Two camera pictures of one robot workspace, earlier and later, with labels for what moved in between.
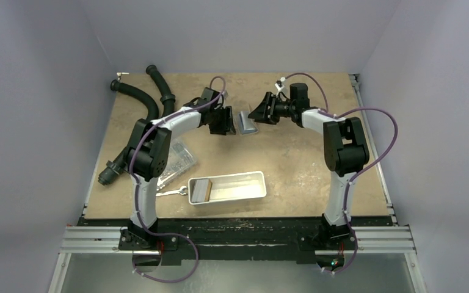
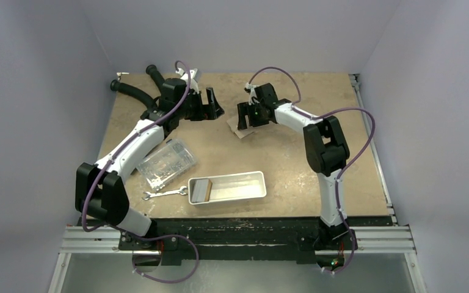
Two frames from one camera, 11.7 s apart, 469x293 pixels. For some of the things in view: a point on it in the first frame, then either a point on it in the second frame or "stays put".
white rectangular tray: x=236 y=186 stays put
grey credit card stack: x=201 y=190 stays put
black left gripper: x=226 y=126 -> x=214 y=110
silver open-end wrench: x=180 y=191 stays put
